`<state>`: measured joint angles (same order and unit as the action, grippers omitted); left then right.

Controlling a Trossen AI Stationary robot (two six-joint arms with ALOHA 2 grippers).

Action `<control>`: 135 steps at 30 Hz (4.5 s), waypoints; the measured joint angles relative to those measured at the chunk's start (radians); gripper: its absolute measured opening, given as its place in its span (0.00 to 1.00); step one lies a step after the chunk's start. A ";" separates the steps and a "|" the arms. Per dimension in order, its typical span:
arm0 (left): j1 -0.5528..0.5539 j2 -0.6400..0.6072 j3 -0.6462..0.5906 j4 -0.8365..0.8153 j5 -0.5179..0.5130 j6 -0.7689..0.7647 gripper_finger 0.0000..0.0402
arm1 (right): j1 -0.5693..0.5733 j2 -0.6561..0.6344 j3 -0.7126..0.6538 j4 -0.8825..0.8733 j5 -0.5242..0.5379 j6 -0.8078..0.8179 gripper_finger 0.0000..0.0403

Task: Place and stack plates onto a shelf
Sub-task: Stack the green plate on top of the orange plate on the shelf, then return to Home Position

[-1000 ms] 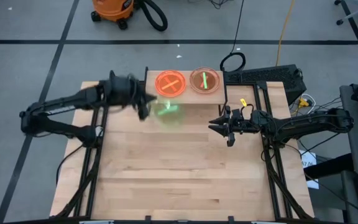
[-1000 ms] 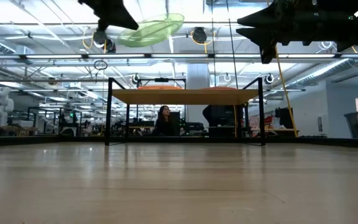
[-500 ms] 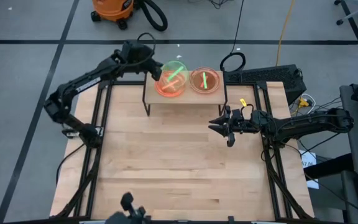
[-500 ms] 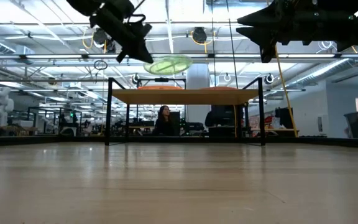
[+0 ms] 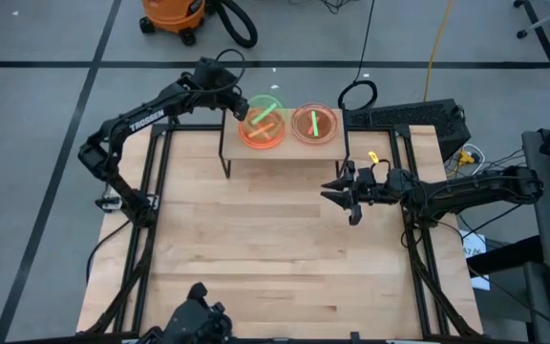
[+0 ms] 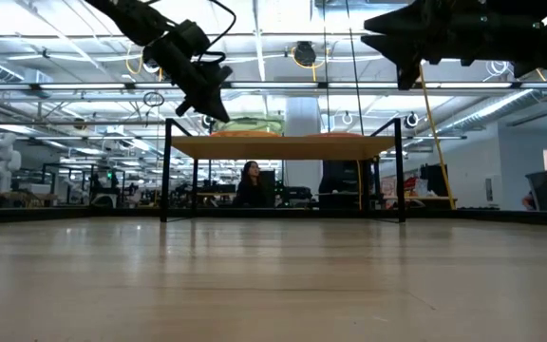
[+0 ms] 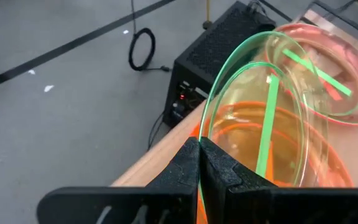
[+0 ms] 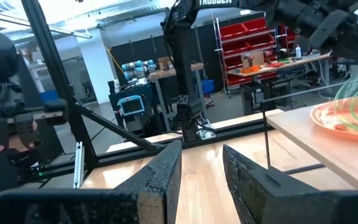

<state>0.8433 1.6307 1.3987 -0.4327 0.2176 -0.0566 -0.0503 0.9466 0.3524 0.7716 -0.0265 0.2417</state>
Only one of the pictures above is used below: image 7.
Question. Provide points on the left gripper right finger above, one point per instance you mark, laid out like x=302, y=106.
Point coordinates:
x=219, y=177

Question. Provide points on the black computer case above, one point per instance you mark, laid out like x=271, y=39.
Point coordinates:
x=216, y=46

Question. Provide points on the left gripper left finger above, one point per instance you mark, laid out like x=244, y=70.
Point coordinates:
x=185, y=168

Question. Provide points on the orange translucent plastic plate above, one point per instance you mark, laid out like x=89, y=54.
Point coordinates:
x=328, y=161

